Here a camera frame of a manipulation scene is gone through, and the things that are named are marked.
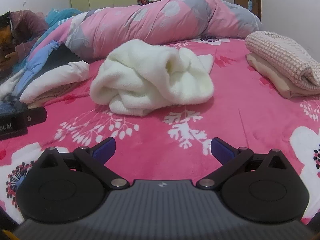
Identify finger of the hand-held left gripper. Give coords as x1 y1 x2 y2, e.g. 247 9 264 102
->
22 108 47 127

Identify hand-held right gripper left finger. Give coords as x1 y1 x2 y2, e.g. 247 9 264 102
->
37 137 130 189

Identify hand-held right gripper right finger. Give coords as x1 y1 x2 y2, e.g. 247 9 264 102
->
196 137 288 189

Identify white fluffy sweater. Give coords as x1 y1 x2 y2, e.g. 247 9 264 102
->
89 39 215 117

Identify blue jeans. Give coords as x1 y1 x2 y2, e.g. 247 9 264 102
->
0 100 20 116

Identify beige crumpled garment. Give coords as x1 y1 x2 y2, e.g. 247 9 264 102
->
27 85 68 106

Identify grey white garment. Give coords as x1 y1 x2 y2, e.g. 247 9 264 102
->
0 74 28 101

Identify pale pink white garment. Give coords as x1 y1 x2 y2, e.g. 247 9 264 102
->
20 60 90 103

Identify pink floral bed blanket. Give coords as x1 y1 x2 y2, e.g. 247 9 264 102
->
0 36 320 230

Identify light blue padded jacket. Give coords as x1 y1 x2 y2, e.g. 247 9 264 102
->
12 41 68 82

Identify black garment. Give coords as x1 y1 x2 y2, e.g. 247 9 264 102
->
47 44 73 68

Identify beige folded garment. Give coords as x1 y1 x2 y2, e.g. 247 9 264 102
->
246 52 320 98

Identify teal patterned quilt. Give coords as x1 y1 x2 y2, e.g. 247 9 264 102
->
12 8 83 73

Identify pink checked folded garment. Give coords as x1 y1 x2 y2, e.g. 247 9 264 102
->
245 31 320 92

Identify pink grey floral quilt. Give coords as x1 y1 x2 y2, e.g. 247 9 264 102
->
25 0 263 63

